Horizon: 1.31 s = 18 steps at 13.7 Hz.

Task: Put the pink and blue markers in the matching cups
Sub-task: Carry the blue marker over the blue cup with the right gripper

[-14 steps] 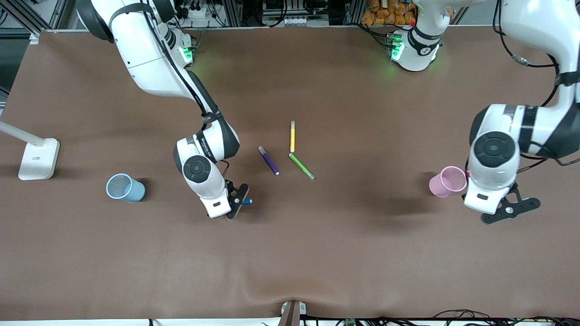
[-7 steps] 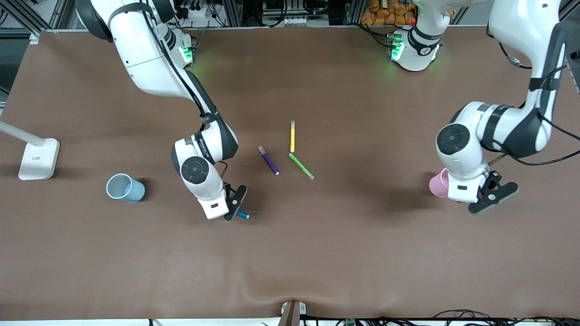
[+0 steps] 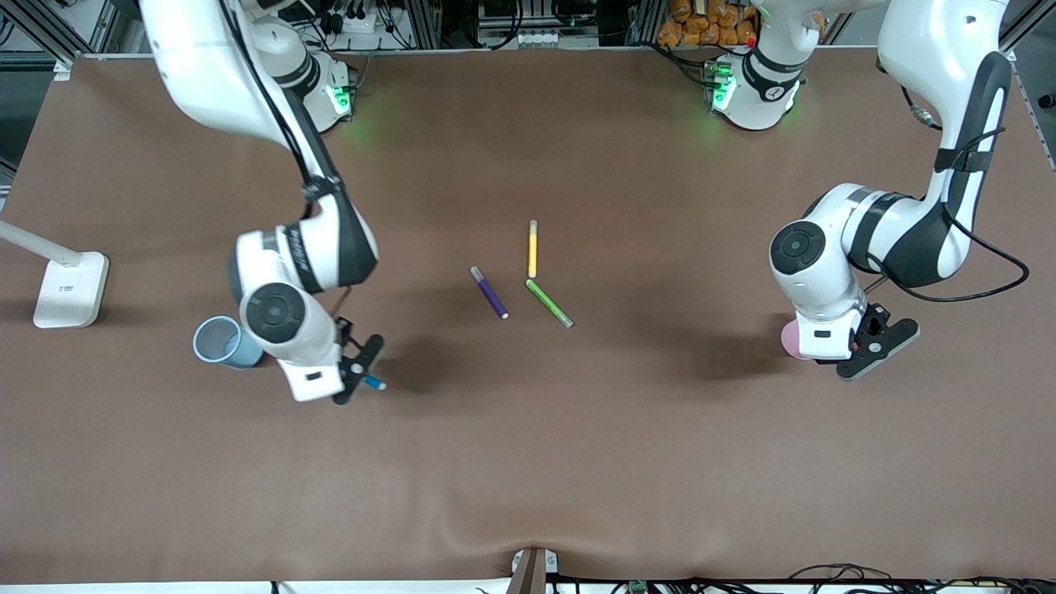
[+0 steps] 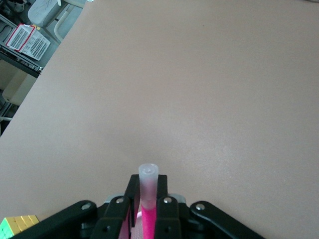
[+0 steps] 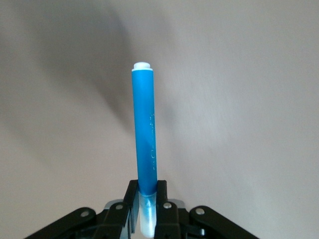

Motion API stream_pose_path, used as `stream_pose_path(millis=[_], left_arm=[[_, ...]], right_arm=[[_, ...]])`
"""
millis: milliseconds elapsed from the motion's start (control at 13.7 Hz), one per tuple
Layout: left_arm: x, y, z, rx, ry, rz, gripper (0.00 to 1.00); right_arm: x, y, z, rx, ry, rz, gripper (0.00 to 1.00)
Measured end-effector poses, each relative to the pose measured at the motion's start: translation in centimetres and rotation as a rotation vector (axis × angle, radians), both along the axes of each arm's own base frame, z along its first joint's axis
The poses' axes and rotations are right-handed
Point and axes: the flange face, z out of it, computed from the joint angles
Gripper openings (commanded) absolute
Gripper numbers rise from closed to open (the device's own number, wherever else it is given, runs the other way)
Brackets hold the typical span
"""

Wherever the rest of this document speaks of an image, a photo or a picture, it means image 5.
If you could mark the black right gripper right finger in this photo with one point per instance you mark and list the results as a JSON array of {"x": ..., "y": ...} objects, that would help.
[{"x": 174, "y": 219}]

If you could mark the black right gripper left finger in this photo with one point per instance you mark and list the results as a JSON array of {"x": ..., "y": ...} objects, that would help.
[{"x": 112, "y": 219}]

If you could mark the blue marker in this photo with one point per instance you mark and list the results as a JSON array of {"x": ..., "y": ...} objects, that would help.
[{"x": 144, "y": 124}]

